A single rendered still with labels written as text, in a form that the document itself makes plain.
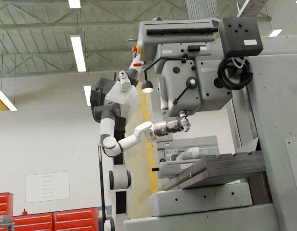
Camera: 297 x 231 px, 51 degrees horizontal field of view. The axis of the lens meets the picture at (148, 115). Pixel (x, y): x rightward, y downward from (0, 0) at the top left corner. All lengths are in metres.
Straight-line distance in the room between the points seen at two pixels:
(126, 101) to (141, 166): 1.53
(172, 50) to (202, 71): 0.23
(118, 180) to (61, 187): 8.69
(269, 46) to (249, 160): 1.09
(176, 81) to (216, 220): 0.81
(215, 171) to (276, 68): 0.95
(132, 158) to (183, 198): 1.98
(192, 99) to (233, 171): 0.74
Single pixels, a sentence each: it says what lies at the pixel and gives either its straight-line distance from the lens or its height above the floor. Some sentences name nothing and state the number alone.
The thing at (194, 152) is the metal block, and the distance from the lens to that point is 1.77.
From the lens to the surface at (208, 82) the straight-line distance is 1.92.
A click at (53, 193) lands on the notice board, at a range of 10.99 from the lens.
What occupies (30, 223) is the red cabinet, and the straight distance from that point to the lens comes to 6.56.
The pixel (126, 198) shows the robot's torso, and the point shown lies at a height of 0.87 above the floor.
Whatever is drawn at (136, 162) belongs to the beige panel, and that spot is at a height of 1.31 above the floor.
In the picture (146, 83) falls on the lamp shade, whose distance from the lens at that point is 1.87.
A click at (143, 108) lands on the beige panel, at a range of 3.73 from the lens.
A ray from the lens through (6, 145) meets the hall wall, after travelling 11.63.
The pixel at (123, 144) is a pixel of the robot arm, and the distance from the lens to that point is 1.89.
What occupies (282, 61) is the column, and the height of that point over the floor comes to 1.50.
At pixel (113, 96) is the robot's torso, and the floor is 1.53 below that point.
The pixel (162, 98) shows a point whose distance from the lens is 1.92.
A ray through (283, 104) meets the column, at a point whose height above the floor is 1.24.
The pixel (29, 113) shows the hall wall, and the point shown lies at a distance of 11.74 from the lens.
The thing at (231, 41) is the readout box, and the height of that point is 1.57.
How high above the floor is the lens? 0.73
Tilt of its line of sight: 18 degrees up
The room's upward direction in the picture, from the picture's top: 7 degrees counter-clockwise
